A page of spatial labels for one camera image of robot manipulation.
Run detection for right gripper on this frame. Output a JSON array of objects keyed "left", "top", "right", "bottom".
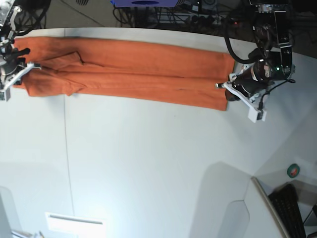
[{"left": 0, "top": 47, "right": 41, "bottom": 92}]

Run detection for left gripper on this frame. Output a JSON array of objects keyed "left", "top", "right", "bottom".
[{"left": 215, "top": 63, "right": 272, "bottom": 110}]

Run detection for orange t-shirt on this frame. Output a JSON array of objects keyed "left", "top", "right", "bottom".
[{"left": 15, "top": 37, "right": 234, "bottom": 111}]

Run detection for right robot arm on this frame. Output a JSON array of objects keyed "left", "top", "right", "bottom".
[{"left": 0, "top": 0, "right": 51, "bottom": 93}]

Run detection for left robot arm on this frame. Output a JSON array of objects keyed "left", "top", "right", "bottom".
[{"left": 215, "top": 0, "right": 296, "bottom": 120}]

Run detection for green tape roll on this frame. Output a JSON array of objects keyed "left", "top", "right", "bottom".
[{"left": 287, "top": 163, "right": 300, "bottom": 179}]

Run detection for black keyboard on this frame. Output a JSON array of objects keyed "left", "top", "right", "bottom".
[{"left": 268, "top": 183, "right": 306, "bottom": 238}]

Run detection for blue box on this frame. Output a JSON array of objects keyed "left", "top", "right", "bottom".
[{"left": 110, "top": 0, "right": 184, "bottom": 7}]

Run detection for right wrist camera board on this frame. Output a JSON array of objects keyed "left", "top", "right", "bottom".
[{"left": 0, "top": 89, "right": 11, "bottom": 102}]

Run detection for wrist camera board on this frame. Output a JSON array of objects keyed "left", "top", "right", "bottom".
[
  {"left": 248, "top": 108, "right": 267, "bottom": 123},
  {"left": 0, "top": 89, "right": 11, "bottom": 102}
]

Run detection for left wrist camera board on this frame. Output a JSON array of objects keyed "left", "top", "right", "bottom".
[{"left": 248, "top": 108, "right": 267, "bottom": 123}]

